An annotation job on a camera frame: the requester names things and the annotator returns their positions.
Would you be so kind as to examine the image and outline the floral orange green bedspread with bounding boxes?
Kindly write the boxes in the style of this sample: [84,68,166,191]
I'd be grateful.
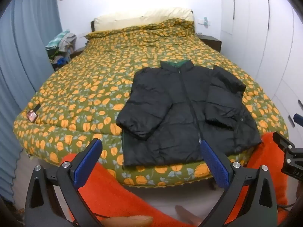
[13,20,290,187]

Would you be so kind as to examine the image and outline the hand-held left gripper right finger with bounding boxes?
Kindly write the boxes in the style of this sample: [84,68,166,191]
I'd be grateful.
[199,139,278,227]

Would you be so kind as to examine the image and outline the white wardrobe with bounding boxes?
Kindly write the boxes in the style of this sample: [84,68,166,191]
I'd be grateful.
[220,0,303,147]

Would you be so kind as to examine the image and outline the person's left hand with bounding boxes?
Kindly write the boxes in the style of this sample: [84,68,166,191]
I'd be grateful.
[99,215,154,227]

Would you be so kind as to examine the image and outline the blue curtain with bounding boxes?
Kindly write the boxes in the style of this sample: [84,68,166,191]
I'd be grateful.
[0,0,63,206]

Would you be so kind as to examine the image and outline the black puffer jacket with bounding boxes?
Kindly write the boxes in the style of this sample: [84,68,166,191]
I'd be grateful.
[116,60,262,167]

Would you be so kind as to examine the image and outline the dark wooden nightstand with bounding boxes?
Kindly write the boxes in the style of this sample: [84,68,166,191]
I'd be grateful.
[196,34,222,53]

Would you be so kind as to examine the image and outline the orange fleece pants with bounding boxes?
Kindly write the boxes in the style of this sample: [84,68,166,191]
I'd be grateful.
[59,132,293,227]

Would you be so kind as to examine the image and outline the cream pillow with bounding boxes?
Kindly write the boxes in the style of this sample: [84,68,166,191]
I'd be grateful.
[94,8,194,32]

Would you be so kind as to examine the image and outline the pile of mixed clothes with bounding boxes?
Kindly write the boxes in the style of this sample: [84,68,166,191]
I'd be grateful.
[45,30,77,71]

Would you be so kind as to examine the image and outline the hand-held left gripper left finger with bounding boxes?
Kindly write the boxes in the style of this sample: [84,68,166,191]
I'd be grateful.
[25,138,103,227]

